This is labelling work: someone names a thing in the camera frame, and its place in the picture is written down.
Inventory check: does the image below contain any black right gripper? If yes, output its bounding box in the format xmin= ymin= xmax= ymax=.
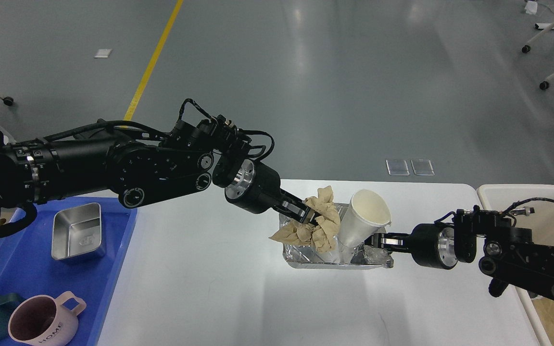
xmin=365 ymin=224 xmax=457 ymax=270

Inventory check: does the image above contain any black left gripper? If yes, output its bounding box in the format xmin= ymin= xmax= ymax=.
xmin=225 ymin=160 xmax=321 ymax=225

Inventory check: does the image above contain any brown paper napkin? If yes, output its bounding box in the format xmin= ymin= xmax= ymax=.
xmin=270 ymin=185 xmax=340 ymax=253

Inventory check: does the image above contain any aluminium foil tray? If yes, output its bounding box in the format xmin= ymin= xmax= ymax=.
xmin=278 ymin=203 xmax=395 ymax=270

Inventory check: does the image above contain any white paper cup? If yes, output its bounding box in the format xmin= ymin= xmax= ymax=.
xmin=337 ymin=190 xmax=392 ymax=247

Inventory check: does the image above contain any stainless steel rectangular container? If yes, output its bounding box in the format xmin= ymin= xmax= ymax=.
xmin=50 ymin=202 xmax=106 ymax=265

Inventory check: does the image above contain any pink HOME mug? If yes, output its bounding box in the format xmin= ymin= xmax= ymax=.
xmin=7 ymin=291 xmax=87 ymax=346

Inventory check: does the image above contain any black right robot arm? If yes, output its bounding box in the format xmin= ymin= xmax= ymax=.
xmin=365 ymin=197 xmax=554 ymax=300

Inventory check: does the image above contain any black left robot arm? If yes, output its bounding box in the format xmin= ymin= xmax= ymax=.
xmin=0 ymin=99 xmax=320 ymax=238

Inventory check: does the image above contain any left clear floor plate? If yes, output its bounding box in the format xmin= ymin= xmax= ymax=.
xmin=385 ymin=159 xmax=410 ymax=176

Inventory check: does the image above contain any clear floor plate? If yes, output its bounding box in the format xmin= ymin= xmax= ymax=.
xmin=410 ymin=159 xmax=435 ymax=176
xmin=385 ymin=159 xmax=410 ymax=176

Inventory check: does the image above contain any right clear floor plate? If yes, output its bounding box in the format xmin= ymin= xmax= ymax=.
xmin=410 ymin=159 xmax=435 ymax=176

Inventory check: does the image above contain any white plastic bin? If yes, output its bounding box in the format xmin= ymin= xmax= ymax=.
xmin=477 ymin=184 xmax=554 ymax=346

